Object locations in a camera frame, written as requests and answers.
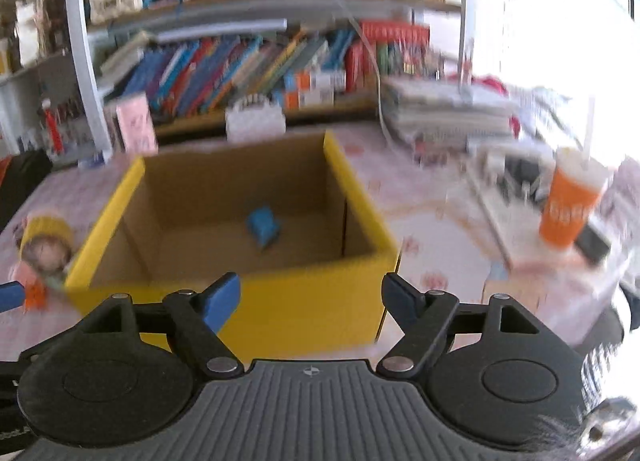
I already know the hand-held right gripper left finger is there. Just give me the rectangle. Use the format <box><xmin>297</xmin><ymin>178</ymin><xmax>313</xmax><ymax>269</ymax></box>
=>
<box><xmin>82</xmin><ymin>272</ymin><xmax>246</xmax><ymax>376</ymax></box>

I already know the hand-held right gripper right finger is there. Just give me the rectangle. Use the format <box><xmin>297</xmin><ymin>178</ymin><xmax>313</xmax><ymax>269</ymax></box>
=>
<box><xmin>376</xmin><ymin>272</ymin><xmax>543</xmax><ymax>376</ymax></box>

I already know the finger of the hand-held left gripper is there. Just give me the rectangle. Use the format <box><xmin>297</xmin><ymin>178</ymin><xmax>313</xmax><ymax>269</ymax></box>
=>
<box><xmin>0</xmin><ymin>281</ymin><xmax>26</xmax><ymax>313</ymax></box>

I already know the doll with yellow knit hat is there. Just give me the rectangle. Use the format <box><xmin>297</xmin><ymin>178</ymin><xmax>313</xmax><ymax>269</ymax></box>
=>
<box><xmin>10</xmin><ymin>211</ymin><xmax>76</xmax><ymax>309</ymax></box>

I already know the yellow cardboard box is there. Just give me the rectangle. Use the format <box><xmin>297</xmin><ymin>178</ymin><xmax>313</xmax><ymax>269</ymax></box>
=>
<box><xmin>65</xmin><ymin>130</ymin><xmax>401</xmax><ymax>349</ymax></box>

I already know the small blue block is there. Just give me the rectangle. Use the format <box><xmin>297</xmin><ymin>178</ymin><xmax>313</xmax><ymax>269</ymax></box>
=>
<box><xmin>246</xmin><ymin>207</ymin><xmax>281</xmax><ymax>251</ymax></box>

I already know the pink checked table mat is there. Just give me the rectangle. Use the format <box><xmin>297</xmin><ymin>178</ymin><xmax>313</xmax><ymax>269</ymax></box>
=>
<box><xmin>0</xmin><ymin>123</ymin><xmax>621</xmax><ymax>342</ymax></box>

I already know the black bag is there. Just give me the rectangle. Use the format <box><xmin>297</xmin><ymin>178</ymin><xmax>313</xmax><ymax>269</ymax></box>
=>
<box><xmin>0</xmin><ymin>151</ymin><xmax>53</xmax><ymax>232</ymax></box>

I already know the orange paper cup with straw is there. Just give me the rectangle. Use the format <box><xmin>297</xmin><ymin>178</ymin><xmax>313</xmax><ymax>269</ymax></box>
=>
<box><xmin>539</xmin><ymin>96</ymin><xmax>613</xmax><ymax>249</ymax></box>

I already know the stack of magazines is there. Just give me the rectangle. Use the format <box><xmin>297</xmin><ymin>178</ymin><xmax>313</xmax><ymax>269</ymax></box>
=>
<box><xmin>382</xmin><ymin>76</ymin><xmax>521</xmax><ymax>152</ymax></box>

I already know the pink cylindrical appliance with stickers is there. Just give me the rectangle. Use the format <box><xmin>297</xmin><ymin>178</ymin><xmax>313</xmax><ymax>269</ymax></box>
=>
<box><xmin>116</xmin><ymin>93</ymin><xmax>158</xmax><ymax>154</ymax></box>

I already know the black rectangular gadget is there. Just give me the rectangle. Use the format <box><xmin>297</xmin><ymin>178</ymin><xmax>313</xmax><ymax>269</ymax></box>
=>
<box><xmin>575</xmin><ymin>223</ymin><xmax>612</xmax><ymax>264</ymax></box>

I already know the row of colourful books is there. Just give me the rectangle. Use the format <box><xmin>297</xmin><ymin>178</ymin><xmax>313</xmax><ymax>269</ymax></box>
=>
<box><xmin>100</xmin><ymin>28</ymin><xmax>361</xmax><ymax>116</ymax></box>

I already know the white and wood bookshelf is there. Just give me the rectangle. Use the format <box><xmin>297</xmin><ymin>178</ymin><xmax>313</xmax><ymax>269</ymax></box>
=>
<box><xmin>0</xmin><ymin>0</ymin><xmax>481</xmax><ymax>162</ymax></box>

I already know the red boxed book set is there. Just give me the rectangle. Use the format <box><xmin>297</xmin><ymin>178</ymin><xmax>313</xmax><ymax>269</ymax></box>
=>
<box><xmin>345</xmin><ymin>21</ymin><xmax>441</xmax><ymax>92</ymax></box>

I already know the white quilted handbag pearl handle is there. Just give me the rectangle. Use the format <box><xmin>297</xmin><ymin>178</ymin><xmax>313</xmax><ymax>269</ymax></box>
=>
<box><xmin>225</xmin><ymin>95</ymin><xmax>287</xmax><ymax>142</ymax></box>

